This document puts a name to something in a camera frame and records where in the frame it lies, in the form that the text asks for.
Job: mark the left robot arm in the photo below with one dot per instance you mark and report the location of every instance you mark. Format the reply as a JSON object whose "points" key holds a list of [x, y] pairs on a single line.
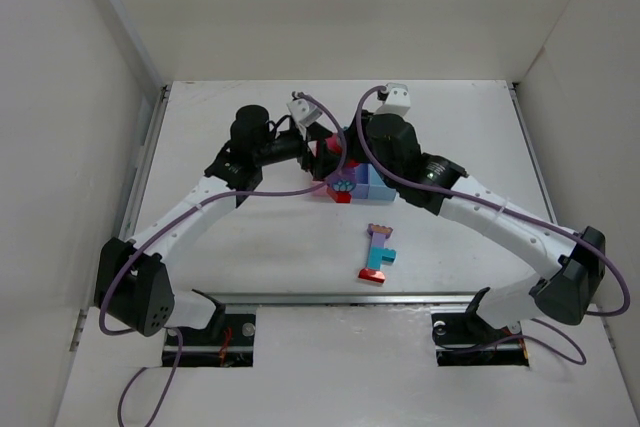
{"points": [[135, 276]]}

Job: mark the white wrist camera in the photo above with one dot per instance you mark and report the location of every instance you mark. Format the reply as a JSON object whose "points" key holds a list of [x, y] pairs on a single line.
{"points": [[394, 99], [303, 112]]}

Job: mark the dark blue bin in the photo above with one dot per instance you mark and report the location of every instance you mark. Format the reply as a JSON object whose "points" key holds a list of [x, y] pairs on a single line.
{"points": [[361, 181]]}

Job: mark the aluminium frame rail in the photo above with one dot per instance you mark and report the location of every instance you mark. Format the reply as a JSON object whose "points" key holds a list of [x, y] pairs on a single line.
{"points": [[135, 187]]}

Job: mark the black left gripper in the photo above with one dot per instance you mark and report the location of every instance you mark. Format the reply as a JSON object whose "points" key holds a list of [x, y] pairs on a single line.
{"points": [[308, 156]]}

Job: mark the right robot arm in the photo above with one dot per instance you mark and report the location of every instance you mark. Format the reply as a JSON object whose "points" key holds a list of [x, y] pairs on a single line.
{"points": [[566, 263]]}

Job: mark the teal red purple lego stack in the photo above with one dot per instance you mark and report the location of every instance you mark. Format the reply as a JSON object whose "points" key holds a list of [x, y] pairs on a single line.
{"points": [[340, 186]]}

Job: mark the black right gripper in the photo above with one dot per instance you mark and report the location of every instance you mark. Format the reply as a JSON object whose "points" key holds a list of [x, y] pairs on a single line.
{"points": [[357, 148]]}

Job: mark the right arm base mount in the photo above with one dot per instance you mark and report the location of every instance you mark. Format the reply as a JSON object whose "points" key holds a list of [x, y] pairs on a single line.
{"points": [[467, 341]]}

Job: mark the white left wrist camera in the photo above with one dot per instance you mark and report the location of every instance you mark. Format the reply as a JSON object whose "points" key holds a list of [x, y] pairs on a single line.
{"points": [[303, 112]]}

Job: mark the purple teal red lego column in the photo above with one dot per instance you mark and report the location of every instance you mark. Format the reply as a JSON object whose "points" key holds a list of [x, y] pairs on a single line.
{"points": [[378, 254]]}

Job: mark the light blue bin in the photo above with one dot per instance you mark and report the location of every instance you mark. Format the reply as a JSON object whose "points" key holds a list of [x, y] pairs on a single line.
{"points": [[377, 189]]}

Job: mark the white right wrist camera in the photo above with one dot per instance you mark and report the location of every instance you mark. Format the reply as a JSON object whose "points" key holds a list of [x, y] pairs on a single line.
{"points": [[394, 99]]}

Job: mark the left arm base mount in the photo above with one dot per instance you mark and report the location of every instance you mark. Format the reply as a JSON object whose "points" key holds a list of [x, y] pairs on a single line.
{"points": [[230, 347]]}

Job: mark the pink bin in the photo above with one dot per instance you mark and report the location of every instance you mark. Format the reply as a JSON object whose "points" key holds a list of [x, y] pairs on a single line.
{"points": [[320, 189]]}

